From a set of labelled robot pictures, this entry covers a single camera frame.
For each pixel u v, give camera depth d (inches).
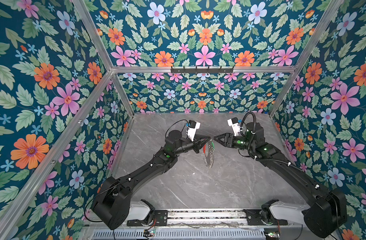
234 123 27.0
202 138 27.1
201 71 36.6
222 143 26.5
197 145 25.5
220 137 28.6
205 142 27.9
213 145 28.3
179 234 30.2
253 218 28.5
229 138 25.6
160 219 28.9
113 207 16.1
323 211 15.3
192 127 25.5
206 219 29.5
